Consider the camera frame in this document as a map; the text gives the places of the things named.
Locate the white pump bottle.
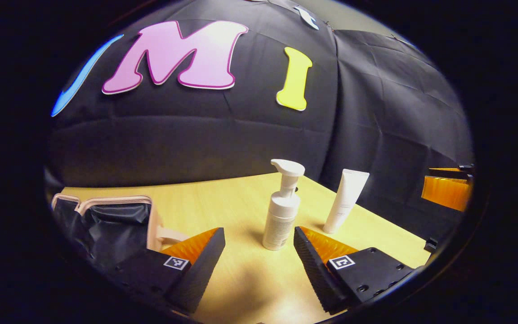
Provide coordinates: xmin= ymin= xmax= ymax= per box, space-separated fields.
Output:
xmin=262 ymin=159 xmax=306 ymax=251

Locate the white squeeze tube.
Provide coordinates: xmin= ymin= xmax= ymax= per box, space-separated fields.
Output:
xmin=323 ymin=169 xmax=370 ymax=234

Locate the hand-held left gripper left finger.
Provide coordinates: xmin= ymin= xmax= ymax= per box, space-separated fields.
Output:
xmin=106 ymin=227 xmax=226 ymax=315

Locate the pale pink suitcase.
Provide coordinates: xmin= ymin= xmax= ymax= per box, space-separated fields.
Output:
xmin=51 ymin=194 xmax=192 ymax=270

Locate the black backdrop cloth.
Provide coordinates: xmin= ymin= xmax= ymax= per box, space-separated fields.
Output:
xmin=45 ymin=0 xmax=474 ymax=243

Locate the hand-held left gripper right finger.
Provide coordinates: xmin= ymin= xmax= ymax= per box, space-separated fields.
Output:
xmin=293 ymin=226 xmax=417 ymax=315

